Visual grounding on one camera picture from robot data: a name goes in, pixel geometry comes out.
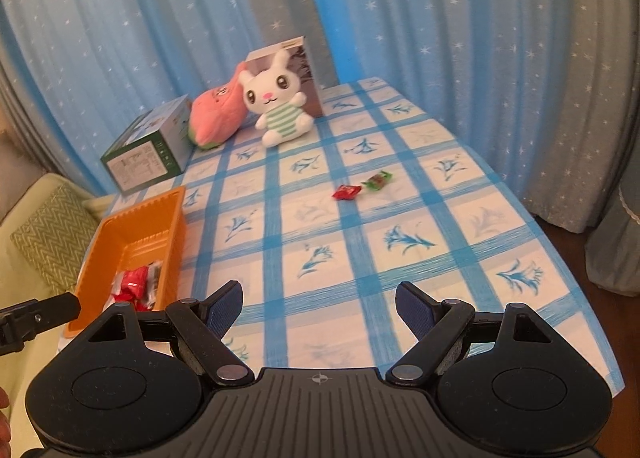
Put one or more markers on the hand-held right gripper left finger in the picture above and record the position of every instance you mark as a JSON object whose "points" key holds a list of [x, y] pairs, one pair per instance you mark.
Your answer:
{"points": [[225, 309]]}

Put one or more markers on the blue checked tablecloth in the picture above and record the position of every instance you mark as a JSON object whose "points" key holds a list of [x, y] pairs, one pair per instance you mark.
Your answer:
{"points": [[350, 248]]}

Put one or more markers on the green clear candy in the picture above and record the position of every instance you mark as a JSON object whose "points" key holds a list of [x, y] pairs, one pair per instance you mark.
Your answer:
{"points": [[377, 180]]}

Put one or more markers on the green white snack packet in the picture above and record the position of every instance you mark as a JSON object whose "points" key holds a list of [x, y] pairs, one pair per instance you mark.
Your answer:
{"points": [[155, 283]]}

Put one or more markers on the green zigzag cushion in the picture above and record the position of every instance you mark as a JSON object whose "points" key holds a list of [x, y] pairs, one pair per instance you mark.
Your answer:
{"points": [[50, 238]]}

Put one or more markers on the large red snack packet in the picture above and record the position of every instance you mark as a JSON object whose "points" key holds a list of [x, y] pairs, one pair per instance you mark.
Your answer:
{"points": [[129, 298]]}

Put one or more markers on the grey cloth cover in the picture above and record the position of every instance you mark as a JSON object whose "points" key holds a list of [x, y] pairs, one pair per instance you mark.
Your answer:
{"points": [[617, 238]]}

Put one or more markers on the pink plush toy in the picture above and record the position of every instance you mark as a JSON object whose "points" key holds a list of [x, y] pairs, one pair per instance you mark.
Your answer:
{"points": [[215, 112]]}

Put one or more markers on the person's left hand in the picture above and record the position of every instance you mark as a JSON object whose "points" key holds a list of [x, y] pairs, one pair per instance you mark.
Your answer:
{"points": [[4, 428]]}

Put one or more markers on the orange plastic basket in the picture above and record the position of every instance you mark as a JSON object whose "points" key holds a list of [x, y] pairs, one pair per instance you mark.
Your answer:
{"points": [[135, 223]]}

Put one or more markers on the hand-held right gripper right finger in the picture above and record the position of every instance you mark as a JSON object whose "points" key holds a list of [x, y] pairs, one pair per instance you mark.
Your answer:
{"points": [[415, 310]]}

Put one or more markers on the white rabbit plush toy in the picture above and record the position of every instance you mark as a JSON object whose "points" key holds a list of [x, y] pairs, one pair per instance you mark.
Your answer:
{"points": [[275, 102]]}

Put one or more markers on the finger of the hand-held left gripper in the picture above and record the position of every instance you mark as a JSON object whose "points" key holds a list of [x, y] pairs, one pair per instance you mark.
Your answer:
{"points": [[50, 310]]}

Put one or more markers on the pale green sofa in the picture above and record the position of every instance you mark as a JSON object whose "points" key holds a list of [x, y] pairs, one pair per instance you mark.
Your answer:
{"points": [[20, 278]]}

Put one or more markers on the green white cardboard box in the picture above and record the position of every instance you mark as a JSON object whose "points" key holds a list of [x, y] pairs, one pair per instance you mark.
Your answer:
{"points": [[145, 157]]}

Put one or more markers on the grey floral print box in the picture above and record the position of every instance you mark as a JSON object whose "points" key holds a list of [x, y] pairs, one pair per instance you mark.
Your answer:
{"points": [[312, 82]]}

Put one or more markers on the blue starry curtain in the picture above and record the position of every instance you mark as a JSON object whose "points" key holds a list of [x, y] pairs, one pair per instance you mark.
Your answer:
{"points": [[475, 37], [150, 27]]}

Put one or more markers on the small red candy packet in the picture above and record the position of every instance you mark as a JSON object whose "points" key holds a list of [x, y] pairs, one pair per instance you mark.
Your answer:
{"points": [[346, 192]]}

